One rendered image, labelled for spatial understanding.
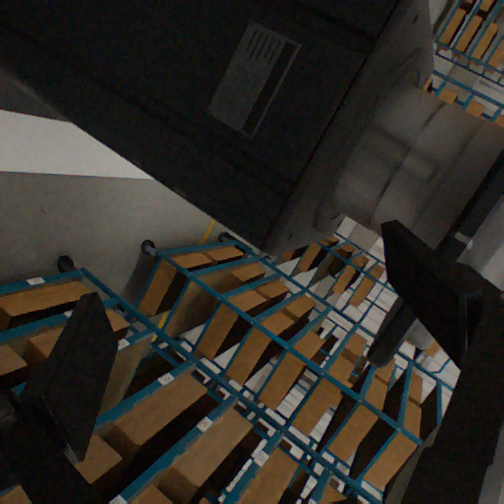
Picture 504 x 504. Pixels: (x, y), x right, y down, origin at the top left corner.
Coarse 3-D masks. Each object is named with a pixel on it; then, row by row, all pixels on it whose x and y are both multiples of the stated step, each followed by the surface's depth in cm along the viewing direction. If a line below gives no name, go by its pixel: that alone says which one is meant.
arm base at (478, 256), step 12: (492, 216) 24; (492, 228) 24; (480, 240) 24; (492, 240) 24; (468, 252) 24; (480, 252) 24; (492, 252) 24; (468, 264) 24; (480, 264) 24; (492, 264) 24; (492, 276) 25; (420, 324) 25; (408, 336) 25; (420, 336) 25; (420, 348) 26
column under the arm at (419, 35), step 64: (0, 0) 34; (64, 0) 32; (128, 0) 30; (192, 0) 28; (256, 0) 27; (320, 0) 25; (384, 0) 23; (0, 64) 35; (64, 64) 32; (128, 64) 30; (192, 64) 28; (256, 64) 27; (320, 64) 25; (384, 64) 25; (128, 128) 31; (192, 128) 29; (256, 128) 27; (320, 128) 26; (192, 192) 29; (256, 192) 27; (320, 192) 29
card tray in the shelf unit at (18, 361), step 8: (0, 352) 128; (8, 352) 130; (0, 360) 126; (8, 360) 127; (16, 360) 129; (0, 368) 123; (8, 368) 125; (16, 368) 126; (24, 368) 131; (0, 376) 136; (8, 376) 134; (16, 376) 133; (24, 376) 132; (8, 384) 135; (16, 384) 133
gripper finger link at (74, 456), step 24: (72, 312) 18; (96, 312) 19; (72, 336) 17; (96, 336) 19; (48, 360) 15; (72, 360) 16; (96, 360) 18; (48, 384) 14; (72, 384) 15; (96, 384) 17; (48, 408) 14; (72, 408) 15; (96, 408) 17; (48, 432) 14; (72, 432) 14; (72, 456) 15
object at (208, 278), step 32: (160, 256) 231; (256, 256) 313; (192, 288) 237; (256, 288) 266; (128, 320) 245; (192, 320) 267; (256, 320) 217; (320, 320) 263; (352, 320) 292; (160, 352) 235; (192, 352) 231; (384, 416) 194; (320, 448) 221; (384, 448) 198; (416, 448) 226
